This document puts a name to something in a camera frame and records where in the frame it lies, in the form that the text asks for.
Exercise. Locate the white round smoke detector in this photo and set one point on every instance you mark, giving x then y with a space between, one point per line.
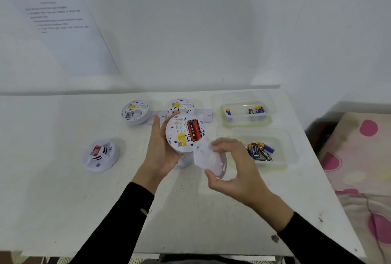
107 163
186 103
184 162
137 122
174 123

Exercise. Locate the person's right hand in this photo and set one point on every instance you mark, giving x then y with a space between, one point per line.
247 184

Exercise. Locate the pile of colourful batteries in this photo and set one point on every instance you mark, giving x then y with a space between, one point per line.
259 109

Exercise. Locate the pink dotted pillow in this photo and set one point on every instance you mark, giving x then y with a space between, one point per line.
357 151

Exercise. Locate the white paper with text lines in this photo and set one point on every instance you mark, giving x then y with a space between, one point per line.
79 56

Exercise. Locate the heap of dark batteries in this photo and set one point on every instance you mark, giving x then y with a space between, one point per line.
259 151

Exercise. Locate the clear plastic container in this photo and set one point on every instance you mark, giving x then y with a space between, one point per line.
220 99
288 151

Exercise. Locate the red battery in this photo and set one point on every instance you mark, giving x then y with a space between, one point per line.
191 129
198 131

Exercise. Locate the person's left forearm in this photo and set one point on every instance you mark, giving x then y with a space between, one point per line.
116 227

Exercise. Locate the person's left hand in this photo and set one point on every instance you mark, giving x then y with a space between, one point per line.
157 160

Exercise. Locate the pink dotted bedsheet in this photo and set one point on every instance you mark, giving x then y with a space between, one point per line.
366 227

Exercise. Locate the patterned mat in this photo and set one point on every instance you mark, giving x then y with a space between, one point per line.
143 261

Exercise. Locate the person's right forearm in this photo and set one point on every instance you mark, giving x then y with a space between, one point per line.
317 242

